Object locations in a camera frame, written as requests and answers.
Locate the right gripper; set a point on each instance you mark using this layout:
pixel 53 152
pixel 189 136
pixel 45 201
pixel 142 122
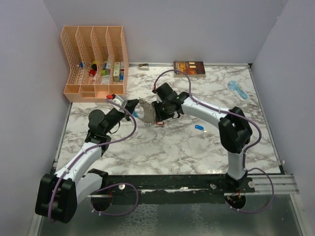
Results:
pixel 160 116

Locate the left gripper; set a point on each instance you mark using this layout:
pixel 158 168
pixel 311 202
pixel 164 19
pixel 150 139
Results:
pixel 131 104

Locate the metal keyring holder blue handle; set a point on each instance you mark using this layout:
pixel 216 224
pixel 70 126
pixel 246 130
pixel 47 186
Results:
pixel 145 112

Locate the blue key tag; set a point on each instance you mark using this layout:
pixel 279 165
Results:
pixel 200 128

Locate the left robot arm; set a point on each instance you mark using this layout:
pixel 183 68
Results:
pixel 60 193

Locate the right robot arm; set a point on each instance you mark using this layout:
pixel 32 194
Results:
pixel 235 132

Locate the green white box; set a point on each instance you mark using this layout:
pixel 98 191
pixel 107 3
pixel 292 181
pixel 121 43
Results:
pixel 116 71

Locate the brown book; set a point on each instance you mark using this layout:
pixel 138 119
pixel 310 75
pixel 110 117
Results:
pixel 191 68

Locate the red round bottle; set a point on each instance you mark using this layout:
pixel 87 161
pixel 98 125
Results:
pixel 92 72

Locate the orange plastic file organizer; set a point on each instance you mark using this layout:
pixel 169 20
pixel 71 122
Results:
pixel 97 48

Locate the blue packaged toothbrush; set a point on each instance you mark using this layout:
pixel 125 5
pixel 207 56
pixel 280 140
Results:
pixel 237 90

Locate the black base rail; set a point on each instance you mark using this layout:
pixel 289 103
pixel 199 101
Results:
pixel 168 189

